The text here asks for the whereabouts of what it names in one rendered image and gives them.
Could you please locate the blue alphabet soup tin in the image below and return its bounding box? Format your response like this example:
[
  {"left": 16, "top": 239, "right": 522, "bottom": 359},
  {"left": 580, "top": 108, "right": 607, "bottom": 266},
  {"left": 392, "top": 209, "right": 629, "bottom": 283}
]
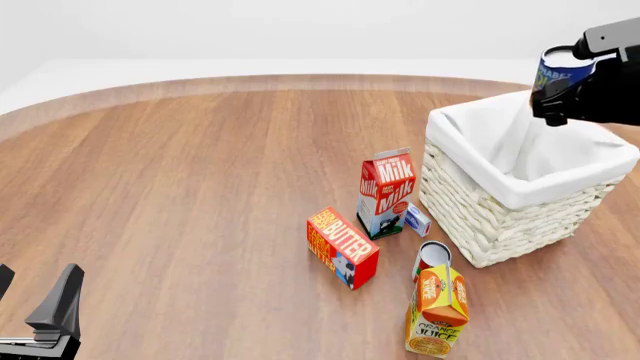
[{"left": 532, "top": 45, "right": 602, "bottom": 99}]

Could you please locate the red and orange butter box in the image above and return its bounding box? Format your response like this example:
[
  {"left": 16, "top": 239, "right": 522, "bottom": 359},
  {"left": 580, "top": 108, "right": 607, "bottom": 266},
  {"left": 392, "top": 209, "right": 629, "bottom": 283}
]
[{"left": 306, "top": 205, "right": 381, "bottom": 291}]

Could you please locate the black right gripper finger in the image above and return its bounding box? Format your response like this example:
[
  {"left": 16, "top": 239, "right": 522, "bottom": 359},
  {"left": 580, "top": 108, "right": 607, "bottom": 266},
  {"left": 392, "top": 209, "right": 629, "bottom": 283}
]
[{"left": 529, "top": 76, "right": 587, "bottom": 128}]

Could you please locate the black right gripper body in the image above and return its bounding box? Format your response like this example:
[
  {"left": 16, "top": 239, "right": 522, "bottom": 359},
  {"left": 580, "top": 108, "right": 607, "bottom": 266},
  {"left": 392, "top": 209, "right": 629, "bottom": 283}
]
[{"left": 574, "top": 54, "right": 640, "bottom": 127}]

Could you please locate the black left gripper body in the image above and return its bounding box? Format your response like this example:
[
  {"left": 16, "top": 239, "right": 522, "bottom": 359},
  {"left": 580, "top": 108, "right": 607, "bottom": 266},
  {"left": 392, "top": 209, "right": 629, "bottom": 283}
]
[{"left": 0, "top": 328, "right": 82, "bottom": 360}]

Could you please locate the white wicker basket with lining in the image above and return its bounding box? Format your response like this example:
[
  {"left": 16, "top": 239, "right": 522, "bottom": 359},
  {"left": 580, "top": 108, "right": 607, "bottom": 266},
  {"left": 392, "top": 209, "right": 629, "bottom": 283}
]
[{"left": 418, "top": 88, "right": 640, "bottom": 270}]

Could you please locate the small blue and white box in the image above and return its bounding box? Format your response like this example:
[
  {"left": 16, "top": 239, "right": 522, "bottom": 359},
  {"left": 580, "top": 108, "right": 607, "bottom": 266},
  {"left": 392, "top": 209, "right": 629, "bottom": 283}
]
[{"left": 403, "top": 201, "right": 434, "bottom": 239}]

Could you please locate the red tin with silver lid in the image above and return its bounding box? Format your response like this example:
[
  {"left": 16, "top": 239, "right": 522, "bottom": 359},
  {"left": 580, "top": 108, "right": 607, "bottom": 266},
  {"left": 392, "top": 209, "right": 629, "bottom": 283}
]
[{"left": 411, "top": 240, "right": 453, "bottom": 285}]

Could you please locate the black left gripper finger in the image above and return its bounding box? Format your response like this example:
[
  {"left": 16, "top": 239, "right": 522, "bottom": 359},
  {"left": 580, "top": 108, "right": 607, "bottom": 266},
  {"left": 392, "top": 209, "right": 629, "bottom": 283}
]
[
  {"left": 0, "top": 263, "right": 16, "bottom": 302},
  {"left": 24, "top": 262, "right": 86, "bottom": 339}
]

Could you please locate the red and white milk carton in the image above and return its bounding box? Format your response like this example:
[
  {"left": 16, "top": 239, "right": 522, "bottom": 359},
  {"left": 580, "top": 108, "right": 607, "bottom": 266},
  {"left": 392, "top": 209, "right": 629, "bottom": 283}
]
[{"left": 355, "top": 146, "right": 418, "bottom": 242}]

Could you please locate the yellow orange juice carton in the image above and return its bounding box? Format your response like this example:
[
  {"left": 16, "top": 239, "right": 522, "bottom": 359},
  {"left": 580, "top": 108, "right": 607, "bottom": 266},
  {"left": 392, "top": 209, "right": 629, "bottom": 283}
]
[{"left": 404, "top": 262, "right": 471, "bottom": 360}]

